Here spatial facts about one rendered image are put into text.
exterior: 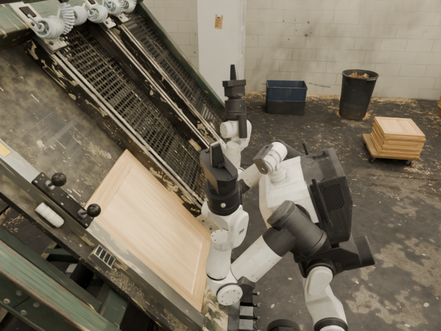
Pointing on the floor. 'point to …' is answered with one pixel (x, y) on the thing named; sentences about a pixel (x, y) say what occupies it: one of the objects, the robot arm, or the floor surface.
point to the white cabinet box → (220, 41)
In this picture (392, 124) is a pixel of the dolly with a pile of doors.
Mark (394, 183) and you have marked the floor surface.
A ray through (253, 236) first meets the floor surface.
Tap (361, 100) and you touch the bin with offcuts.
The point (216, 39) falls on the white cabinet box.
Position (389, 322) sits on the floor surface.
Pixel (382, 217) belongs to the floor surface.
